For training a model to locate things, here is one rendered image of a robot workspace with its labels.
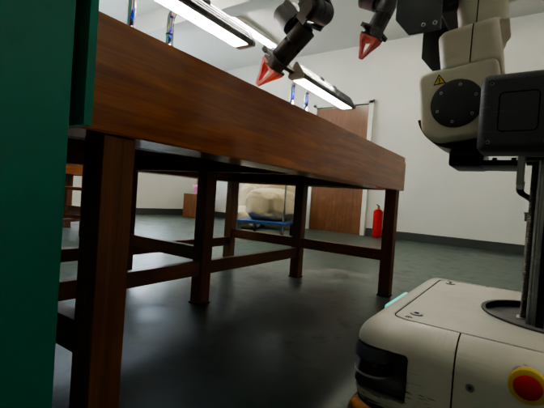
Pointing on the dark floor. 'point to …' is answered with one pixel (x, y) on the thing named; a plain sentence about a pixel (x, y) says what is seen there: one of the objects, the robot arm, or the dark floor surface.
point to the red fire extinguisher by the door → (377, 223)
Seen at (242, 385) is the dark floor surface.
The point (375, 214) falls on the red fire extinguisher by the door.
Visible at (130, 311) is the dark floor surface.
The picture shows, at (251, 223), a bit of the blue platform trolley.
